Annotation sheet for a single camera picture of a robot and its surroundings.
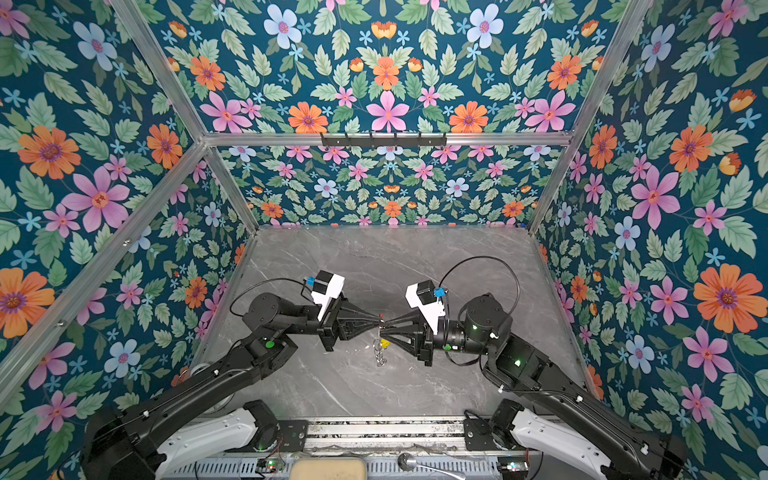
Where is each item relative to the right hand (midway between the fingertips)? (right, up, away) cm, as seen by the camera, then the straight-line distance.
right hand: (386, 329), depth 55 cm
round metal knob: (+4, -35, +14) cm, 37 cm away
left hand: (-2, +1, -3) cm, 4 cm away
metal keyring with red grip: (-5, -12, +30) cm, 33 cm away
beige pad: (-14, -35, +12) cm, 39 cm away
